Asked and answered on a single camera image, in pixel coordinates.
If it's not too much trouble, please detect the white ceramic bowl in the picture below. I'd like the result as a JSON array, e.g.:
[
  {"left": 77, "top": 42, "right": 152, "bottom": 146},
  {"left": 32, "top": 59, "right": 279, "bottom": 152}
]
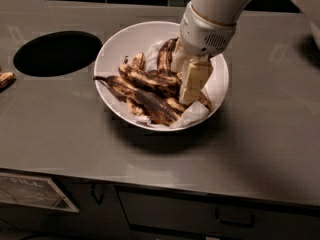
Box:
[{"left": 94, "top": 21, "right": 229, "bottom": 132}]

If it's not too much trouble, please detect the spotted banana across top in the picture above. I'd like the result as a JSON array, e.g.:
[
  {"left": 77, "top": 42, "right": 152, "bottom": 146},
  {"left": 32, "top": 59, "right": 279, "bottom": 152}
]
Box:
[{"left": 118, "top": 64, "right": 180, "bottom": 97}]

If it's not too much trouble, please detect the black drawer handle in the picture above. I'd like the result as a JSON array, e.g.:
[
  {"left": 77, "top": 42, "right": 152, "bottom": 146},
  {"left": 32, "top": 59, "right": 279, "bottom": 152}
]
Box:
[{"left": 215, "top": 208, "right": 255, "bottom": 228}]

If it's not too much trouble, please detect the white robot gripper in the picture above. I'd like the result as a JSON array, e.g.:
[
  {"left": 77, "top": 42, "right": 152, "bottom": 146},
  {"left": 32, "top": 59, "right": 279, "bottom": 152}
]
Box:
[{"left": 171, "top": 3, "right": 236, "bottom": 105}]

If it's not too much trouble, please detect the framed sign on cabinet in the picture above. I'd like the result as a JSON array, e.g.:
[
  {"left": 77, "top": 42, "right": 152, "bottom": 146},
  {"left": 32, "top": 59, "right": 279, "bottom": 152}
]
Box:
[{"left": 0, "top": 172, "right": 79, "bottom": 213}]

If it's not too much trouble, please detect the grey cabinet drawer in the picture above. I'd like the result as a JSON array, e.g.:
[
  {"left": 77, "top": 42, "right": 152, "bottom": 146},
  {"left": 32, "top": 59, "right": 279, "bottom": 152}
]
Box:
[{"left": 117, "top": 187, "right": 320, "bottom": 240}]

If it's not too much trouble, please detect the small banana at left back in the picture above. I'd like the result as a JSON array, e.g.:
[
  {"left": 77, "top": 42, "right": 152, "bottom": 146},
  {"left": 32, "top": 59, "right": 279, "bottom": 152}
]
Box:
[{"left": 132, "top": 53, "right": 146, "bottom": 70}]

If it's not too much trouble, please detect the black cabinet door handle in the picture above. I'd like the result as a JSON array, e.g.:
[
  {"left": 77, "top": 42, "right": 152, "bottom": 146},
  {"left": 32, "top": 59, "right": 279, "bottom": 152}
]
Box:
[{"left": 90, "top": 183, "right": 104, "bottom": 205}]

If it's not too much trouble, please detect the round black counter hole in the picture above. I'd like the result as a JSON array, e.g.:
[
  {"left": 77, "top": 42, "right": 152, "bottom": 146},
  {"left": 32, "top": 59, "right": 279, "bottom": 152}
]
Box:
[{"left": 13, "top": 31, "right": 102, "bottom": 77}]

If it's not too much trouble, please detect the dark long front banana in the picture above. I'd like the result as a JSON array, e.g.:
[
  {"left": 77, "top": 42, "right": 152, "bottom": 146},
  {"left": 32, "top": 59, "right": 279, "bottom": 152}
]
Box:
[{"left": 93, "top": 76, "right": 180, "bottom": 126}]

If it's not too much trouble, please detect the banana at left edge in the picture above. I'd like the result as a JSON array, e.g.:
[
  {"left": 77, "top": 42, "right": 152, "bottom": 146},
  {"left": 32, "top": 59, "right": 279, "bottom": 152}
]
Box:
[{"left": 0, "top": 72, "right": 15, "bottom": 89}]

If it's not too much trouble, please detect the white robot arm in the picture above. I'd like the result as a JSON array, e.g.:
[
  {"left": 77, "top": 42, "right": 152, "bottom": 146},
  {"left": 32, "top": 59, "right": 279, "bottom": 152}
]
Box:
[{"left": 173, "top": 0, "right": 320, "bottom": 104}]

